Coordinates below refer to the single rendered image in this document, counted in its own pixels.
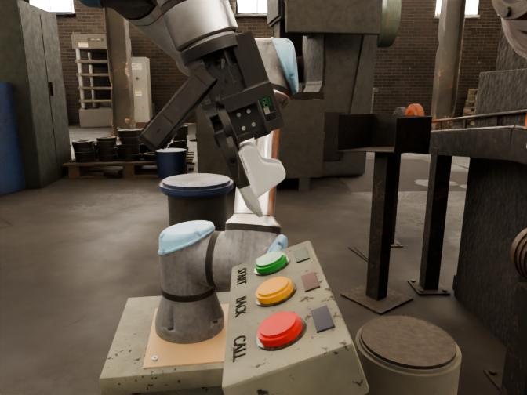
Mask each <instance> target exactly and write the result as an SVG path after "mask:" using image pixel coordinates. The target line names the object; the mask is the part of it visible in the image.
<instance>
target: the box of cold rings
mask: <svg viewBox="0 0 527 395"><path fill-rule="evenodd" d="M195 117H196V133H195V137H196V140H197V159H198V173H208V174H217V175H222V176H227V177H229V178H230V179H233V177H232V175H231V172H230V170H229V168H228V166H227V163H226V161H225V158H224V155H223V152H222V150H221V148H219V147H218V146H217V144H216V141H215V140H214V137H213V134H212V132H211V129H210V127H209V123H208V121H207V118H206V116H205V110H203V109H202V108H201V104H200V105H199V106H198V107H197V108H196V110H195ZM282 117H283V118H284V121H285V125H286V126H284V127H282V128H281V137H280V147H279V159H278V160H279V161H280V162H281V163H282V165H283V167H284V169H285V179H289V180H290V181H291V182H292V183H293V185H294V186H295V187H296V188H297V190H298V191H310V178H321V177H322V170H323V147H324V138H325V132H324V123H325V100H317V99H312V100H295V99H293V98H291V97H290V102H289V104H288V105H287V106H286V107H285V108H283V110H282Z"/></svg>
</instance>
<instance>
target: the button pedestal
mask: <svg viewBox="0 0 527 395"><path fill-rule="evenodd" d="M304 247H306V250H307V253H308V255H309V258H310V259H308V260H305V261H303V262H301V263H296V258H295V255H294V251H296V250H298V249H301V248H304ZM278 252H283V253H285V256H286V258H287V262H286V263H285V265H284V266H282V267H280V268H279V269H277V270H274V271H272V272H269V273H265V274H260V273H257V272H256V269H255V266H254V265H255V263H256V261H257V260H258V259H254V260H251V261H248V262H247V263H243V264H240V265H237V266H234V267H233V268H232V273H231V290H230V300H229V309H228V319H227V336H226V345H225V354H224V372H223V381H222V390H223V392H224V395H364V394H367V393H368V392H369V385H368V383H367V380H366V377H365V374H364V372H363V369H362V365H361V363H360V360H359V358H358V354H357V351H356V349H355V347H354V343H353V341H352V338H351V336H350V333H349V331H348V330H347V326H346V324H345V322H344V320H343V317H342V315H341V312H340V309H339V307H338V306H337V303H336V300H335V298H334V296H333V293H332V291H331V288H330V287H329V283H328V281H327V279H326V277H325V274H324V272H323V270H322V267H321V264H320V262H319V261H318V257H317V255H316V253H315V251H314V248H313V246H312V243H311V242H310V241H305V242H302V243H299V244H297V245H294V246H291V247H288V248H284V249H282V250H280V251H278ZM312 272H315V274H316V277H317V279H318V283H319V285H320V288H316V289H314V290H311V291H309V292H305V291H304V287H303V282H302V280H301V276H303V275H305V274H309V273H312ZM274 277H286V278H289V279H290V280H291V281H292V283H293V291H292V292H291V293H290V294H289V295H288V296H287V297H285V298H284V299H282V300H280V301H278V302H276V303H269V304H263V303H259V302H258V300H257V297H256V290H257V289H258V288H259V286H260V285H261V284H263V283H264V282H265V281H267V280H269V279H271V278H274ZM325 305H327V306H328V308H329V312H330V314H331V317H332V319H333V323H334V325H335V328H331V329H329V330H326V331H323V332H319V333H317V332H316V329H315V326H314V321H313V318H312V315H311V310H314V309H317V308H319V307H322V306H325ZM285 311H287V312H292V313H296V314H297V315H299V317H300V319H301V322H302V324H303V327H302V330H301V332H300V334H299V335H298V336H297V337H296V338H295V339H293V340H292V341H290V342H288V343H286V344H283V345H280V346H264V345H263V344H261V342H260V340H259V338H258V336H257V330H258V328H259V326H260V325H261V323H262V322H263V321H264V320H265V319H266V318H268V317H269V316H271V315H273V314H275V313H279V312H285Z"/></svg>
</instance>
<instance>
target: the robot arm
mask: <svg viewBox="0 0 527 395"><path fill-rule="evenodd" d="M79 1H80V2H81V3H82V4H83V5H86V6H88V7H96V8H100V9H104V8H105V7H109V8H112V9H114V10H115V11H116V12H117V13H119V14H120V15H121V16H122V17H123V18H125V19H126V20H127V21H128V22H130V23H131V24H132V25H133V26H134V27H135V28H136V29H137V30H139V31H140V32H141V33H143V34H144V35H145V36H146V37H148V38H149V39H150V40H151V41H153V43H154V44H156V45H157V46H158V47H159V48H161V49H162V50H163V51H164V52H166V53H167V54H168V55H169V56H171V57H172V58H173V59H174V60H175V61H176V65H177V66H178V68H179V69H180V71H181V72H182V73H183V74H185V75H186V76H187V77H188V79H187V80H186V81H185V82H184V84H183V85H182V86H181V87H180V89H179V90H178V91H177V92H176V94H175V95H174V96H173V97H172V98H171V100H170V101H169V102H168V103H167V104H166V105H165V106H164V107H163V108H162V110H161V111H160V112H159V113H158V115H155V116H154V117H153V118H152V119H151V120H150V121H148V122H147V124H146V125H145V126H144V128H143V129H142V134H141V135H140V136H139V139H140V141H141V142H142V143H143V144H144V145H145V146H147V147H148V148H149V149H150V150H152V151H157V150H160V149H163V150H164V149H165V148H167V146H168V145H170V144H171V143H172V142H173V140H174V138H175V137H176V136H177V134H178V133H176V132H177V131H178V129H179V128H180V127H181V126H182V125H183V123H184V122H185V121H186V120H187V119H188V118H189V117H190V116H191V114H192V113H193V112H194V111H195V110H196V108H197V107H198V106H199V105H200V104H201V108H202V109H203V110H205V116H206V118H207V121H208V123H209V127H210V129H211V132H212V134H213V137H214V140H215V141H216V144H217V146H218V147H219V148H221V150H222V152H223V155H224V158H225V161H226V163H227V166H228V168H229V170H230V172H231V175H232V177H233V179H234V182H235V184H236V192H235V201H234V215H233V216H232V217H231V218H230V219H229V220H228V221H227V222H226V224H225V231H215V227H214V225H213V223H212V222H209V221H205V220H197V221H190V222H185V223H179V224H176V225H173V226H170V227H168V228H166V229H165V230H163V231H162V232H161V234H160V236H159V250H158V254H159V261H160V274H161V288H162V297H161V300H160V303H159V306H158V311H157V313H156V317H155V321H154V322H155V331H156V334H157V335H158V336H159V337H160V338H161V339H163V340H165V341H167V342H172V343H176V344H192V343H198V342H204V341H206V340H208V339H211V338H213V337H214V336H216V335H218V334H219V333H220V332H221V331H222V330H223V328H224V311H223V309H222V306H221V305H220V301H219V299H218V296H217V293H216V287H219V288H231V273H232V268H233V267H234V266H237V265H240V264H243V263H247V262H248V261H251V260H254V259H258V258H260V257H261V256H262V255H265V254H267V253H269V252H277V251H280V250H282V249H284V248H287V245H288V239H287V237H286V236H284V235H283V234H281V226H280V225H279V224H278V223H277V221H276V220H275V218H274V210H275V200H276V190H277V185H278V184H279V183H280V182H282V181H283V180H284V178H285V169H284V167H283V165H282V163H281V162H280V161H279V160H278V159H279V147H280V137H281V128H282V127H284V126H286V125H285V121H284V118H283V117H282V110H283V108H285V107H286V106H287V105H288V104H289V102H290V95H291V94H292V95H294V94H295V93H298V88H299V84H298V72H297V64H296V53H295V49H294V45H293V43H292V42H291V41H290V40H289V39H287V38H273V37H272V38H254V35H253V31H252V30H249V31H246V32H243V33H241V34H237V33H235V32H236V30H237V29H238V25H237V24H236V21H235V18H234V14H233V12H232V9H231V6H230V3H229V1H230V0H79ZM239 143H240V146H239Z"/></svg>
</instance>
